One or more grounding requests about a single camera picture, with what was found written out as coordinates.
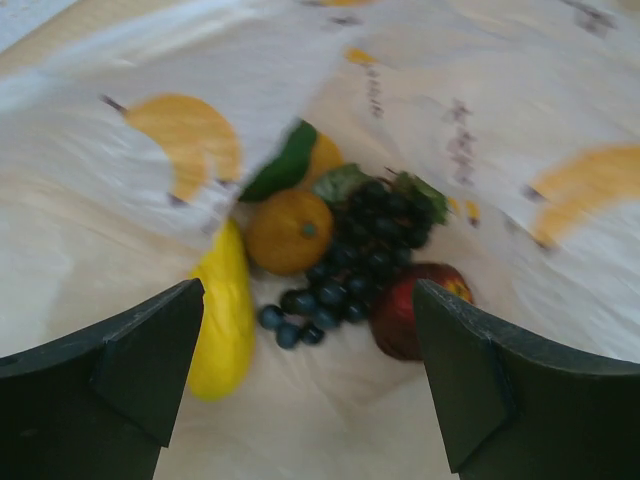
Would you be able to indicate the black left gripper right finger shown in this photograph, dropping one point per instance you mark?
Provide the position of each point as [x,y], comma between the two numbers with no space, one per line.
[514,405]

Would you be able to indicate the translucent plastic bag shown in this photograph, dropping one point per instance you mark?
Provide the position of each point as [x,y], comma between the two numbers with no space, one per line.
[129,130]

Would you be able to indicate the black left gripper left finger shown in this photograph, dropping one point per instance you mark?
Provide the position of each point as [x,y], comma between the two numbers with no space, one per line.
[101,402]

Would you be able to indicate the yellow corn cob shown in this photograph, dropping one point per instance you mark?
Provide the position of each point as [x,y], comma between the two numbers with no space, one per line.
[225,345]

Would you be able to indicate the dark grape bunch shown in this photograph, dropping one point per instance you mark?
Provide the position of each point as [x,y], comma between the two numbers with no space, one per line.
[378,225]

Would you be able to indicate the red apple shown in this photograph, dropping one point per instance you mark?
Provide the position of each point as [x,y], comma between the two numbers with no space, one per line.
[392,320]

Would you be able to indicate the brown kiwi fruit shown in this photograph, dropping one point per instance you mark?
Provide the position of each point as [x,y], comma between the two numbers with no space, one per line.
[289,232]

